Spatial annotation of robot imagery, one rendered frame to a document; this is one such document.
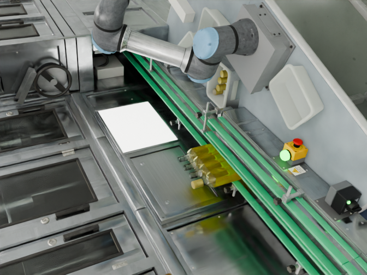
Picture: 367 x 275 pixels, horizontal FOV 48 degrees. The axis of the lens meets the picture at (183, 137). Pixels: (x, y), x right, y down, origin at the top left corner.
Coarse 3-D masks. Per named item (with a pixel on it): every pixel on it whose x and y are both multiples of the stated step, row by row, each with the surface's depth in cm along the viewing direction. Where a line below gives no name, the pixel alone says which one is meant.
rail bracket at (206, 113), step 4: (208, 104) 193; (208, 108) 194; (216, 108) 198; (196, 112) 194; (200, 112) 195; (204, 112) 195; (208, 112) 195; (212, 112) 197; (216, 112) 198; (220, 112) 199; (196, 116) 195; (200, 116) 194; (208, 116) 196; (204, 120) 199; (204, 124) 200; (204, 128) 201; (204, 132) 202
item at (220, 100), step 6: (222, 66) 196; (216, 72) 210; (228, 72) 193; (216, 78) 212; (228, 78) 194; (210, 84) 213; (216, 84) 214; (228, 84) 196; (210, 90) 215; (210, 96) 214; (216, 96) 214; (222, 96) 214; (216, 102) 210; (222, 102) 210
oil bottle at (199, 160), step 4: (212, 152) 193; (216, 152) 194; (200, 156) 190; (204, 156) 190; (208, 156) 191; (212, 156) 191; (216, 156) 191; (220, 156) 192; (196, 160) 188; (200, 160) 188; (204, 160) 188; (208, 160) 188; (212, 160) 189; (196, 164) 187; (200, 164) 187; (196, 168) 188
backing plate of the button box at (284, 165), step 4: (276, 156) 174; (276, 160) 172; (280, 160) 172; (280, 164) 170; (284, 164) 170; (288, 164) 170; (296, 164) 171; (300, 164) 171; (284, 168) 168; (288, 168) 169
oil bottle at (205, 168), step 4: (216, 160) 189; (220, 160) 189; (224, 160) 189; (204, 164) 186; (208, 164) 186; (212, 164) 186; (216, 164) 187; (220, 164) 187; (224, 164) 187; (228, 164) 187; (200, 168) 185; (204, 168) 184; (208, 168) 184; (212, 168) 184; (216, 168) 185; (220, 168) 185; (204, 172) 183; (200, 176) 186; (204, 176) 184
